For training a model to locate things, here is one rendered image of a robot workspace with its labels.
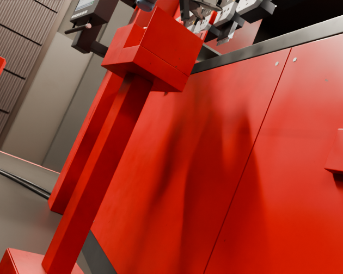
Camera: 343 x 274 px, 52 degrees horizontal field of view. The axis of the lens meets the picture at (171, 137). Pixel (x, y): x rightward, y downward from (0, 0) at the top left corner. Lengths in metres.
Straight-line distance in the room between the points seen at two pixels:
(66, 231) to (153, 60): 0.47
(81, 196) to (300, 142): 0.53
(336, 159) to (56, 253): 0.66
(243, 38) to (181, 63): 1.84
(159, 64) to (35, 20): 3.94
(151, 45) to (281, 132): 0.37
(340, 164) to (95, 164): 0.56
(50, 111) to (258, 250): 4.18
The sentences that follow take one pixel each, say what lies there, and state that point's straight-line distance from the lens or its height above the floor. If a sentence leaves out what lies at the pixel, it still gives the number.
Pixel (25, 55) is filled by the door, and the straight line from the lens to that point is 4.68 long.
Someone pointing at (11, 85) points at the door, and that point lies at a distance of 4.63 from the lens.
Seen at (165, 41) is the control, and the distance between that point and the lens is 0.90.
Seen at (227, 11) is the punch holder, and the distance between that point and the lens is 1.65.
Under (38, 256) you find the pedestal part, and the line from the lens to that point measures 1.06.
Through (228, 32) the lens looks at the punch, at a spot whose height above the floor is 1.12.
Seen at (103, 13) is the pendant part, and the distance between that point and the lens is 2.49.
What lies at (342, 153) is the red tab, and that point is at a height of 0.58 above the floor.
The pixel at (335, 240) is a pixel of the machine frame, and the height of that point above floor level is 0.45.
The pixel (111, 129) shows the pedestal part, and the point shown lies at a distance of 0.91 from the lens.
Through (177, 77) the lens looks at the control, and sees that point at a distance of 0.91.
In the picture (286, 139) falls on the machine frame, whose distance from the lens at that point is 0.73.
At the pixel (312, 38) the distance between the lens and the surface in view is 0.85.
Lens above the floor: 0.44
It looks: 7 degrees up
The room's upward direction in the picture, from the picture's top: 23 degrees clockwise
